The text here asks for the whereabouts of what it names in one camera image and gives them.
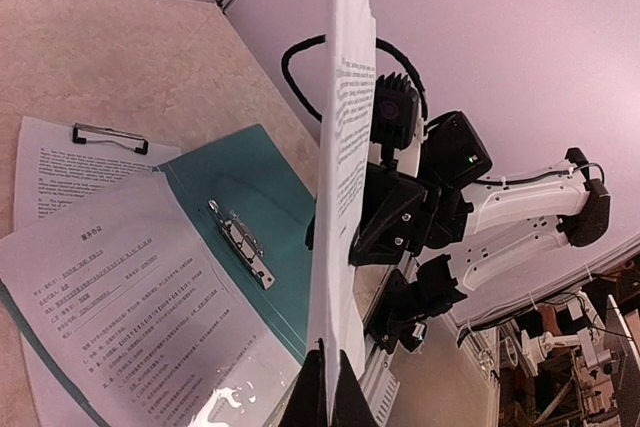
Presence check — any loose metal clip bar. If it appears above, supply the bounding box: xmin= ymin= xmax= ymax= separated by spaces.
xmin=71 ymin=123 xmax=150 ymax=155

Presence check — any aluminium front rail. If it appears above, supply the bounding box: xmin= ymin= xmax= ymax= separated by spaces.
xmin=360 ymin=254 xmax=426 ymax=426

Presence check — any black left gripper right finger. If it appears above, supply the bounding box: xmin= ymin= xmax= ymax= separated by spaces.
xmin=332 ymin=351 xmax=378 ymax=427

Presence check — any white Chinese agreement sheet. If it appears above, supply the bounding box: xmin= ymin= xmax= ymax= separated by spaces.
xmin=1 ymin=171 xmax=299 ymax=426

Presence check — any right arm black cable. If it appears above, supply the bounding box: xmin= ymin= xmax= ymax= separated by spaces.
xmin=279 ymin=34 xmax=609 ymax=188

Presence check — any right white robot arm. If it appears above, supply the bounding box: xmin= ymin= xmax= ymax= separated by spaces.
xmin=335 ymin=111 xmax=610 ymax=320

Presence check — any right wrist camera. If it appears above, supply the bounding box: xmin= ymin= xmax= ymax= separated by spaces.
xmin=370 ymin=72 xmax=424 ymax=177

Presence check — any white paper stack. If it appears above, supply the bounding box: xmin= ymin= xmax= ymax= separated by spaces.
xmin=14 ymin=117 xmax=182 ymax=229

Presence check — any background lab equipment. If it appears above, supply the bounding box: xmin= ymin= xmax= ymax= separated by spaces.
xmin=456 ymin=257 xmax=639 ymax=426

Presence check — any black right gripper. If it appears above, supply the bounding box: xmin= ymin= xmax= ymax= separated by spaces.
xmin=305 ymin=111 xmax=493 ymax=267

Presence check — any white printed top sheet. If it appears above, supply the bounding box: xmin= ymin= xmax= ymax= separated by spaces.
xmin=307 ymin=0 xmax=376 ymax=416

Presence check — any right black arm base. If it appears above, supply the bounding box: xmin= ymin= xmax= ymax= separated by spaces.
xmin=365 ymin=254 xmax=467 ymax=354

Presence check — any green file folder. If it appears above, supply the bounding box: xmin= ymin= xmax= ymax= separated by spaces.
xmin=0 ymin=122 xmax=321 ymax=427

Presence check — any metal folder clip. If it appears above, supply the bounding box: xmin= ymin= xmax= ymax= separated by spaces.
xmin=208 ymin=199 xmax=276 ymax=290

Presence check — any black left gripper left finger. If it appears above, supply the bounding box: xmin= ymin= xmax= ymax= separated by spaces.
xmin=284 ymin=339 xmax=330 ymax=427

